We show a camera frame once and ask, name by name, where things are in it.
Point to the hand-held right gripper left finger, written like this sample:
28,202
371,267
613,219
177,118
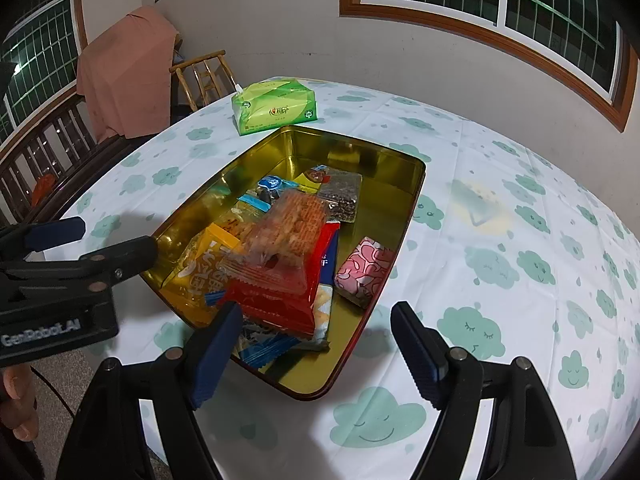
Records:
215,355

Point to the blue striped cookie packet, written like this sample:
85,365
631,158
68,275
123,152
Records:
265,352

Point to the dark sesame bar packet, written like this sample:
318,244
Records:
340,195

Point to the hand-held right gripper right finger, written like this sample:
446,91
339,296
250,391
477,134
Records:
420,355

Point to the wooden framed window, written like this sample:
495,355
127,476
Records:
450,22
40,70

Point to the clear packet of orange snacks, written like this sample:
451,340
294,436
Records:
290,230

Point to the yellow and red snack packet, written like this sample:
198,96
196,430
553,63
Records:
312,176

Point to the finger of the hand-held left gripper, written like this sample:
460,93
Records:
125,255
55,232

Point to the dark wooden bench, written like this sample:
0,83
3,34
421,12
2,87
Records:
65,145

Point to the maroon tin box gold interior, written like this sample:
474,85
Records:
380,170

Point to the pink patterned snack block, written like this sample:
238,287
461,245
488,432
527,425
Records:
362,270

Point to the light blue snack packet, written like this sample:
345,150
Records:
272,182

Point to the orange bag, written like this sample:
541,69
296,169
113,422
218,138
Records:
42,187

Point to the green tissue pack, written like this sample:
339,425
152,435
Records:
275,105

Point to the pink cloth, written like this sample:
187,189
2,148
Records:
125,70

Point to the bamboo chair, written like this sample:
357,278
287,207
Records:
200,67

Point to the cloud print tablecloth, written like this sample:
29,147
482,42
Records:
500,210

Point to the person's left hand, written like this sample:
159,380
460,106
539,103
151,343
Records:
20,400

